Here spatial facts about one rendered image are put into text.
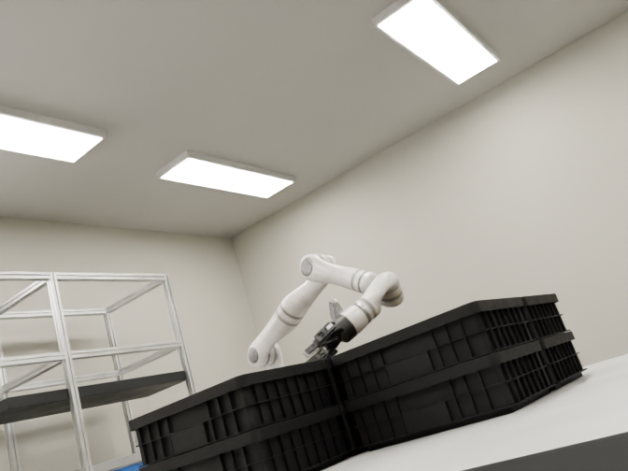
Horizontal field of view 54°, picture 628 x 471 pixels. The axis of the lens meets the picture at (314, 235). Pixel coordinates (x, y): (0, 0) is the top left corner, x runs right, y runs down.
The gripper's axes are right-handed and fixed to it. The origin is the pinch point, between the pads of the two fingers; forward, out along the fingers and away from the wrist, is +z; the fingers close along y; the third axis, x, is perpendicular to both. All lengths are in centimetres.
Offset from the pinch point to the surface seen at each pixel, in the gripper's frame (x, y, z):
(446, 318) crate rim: -30.0, -34.6, -15.4
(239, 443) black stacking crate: -17.3, -27.4, 31.9
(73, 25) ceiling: 200, -6, -37
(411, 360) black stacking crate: -28.2, -25.0, -7.1
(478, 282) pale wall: 72, 245, -217
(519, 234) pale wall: 66, 211, -250
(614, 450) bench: -69, -83, 13
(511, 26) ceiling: 122, 76, -282
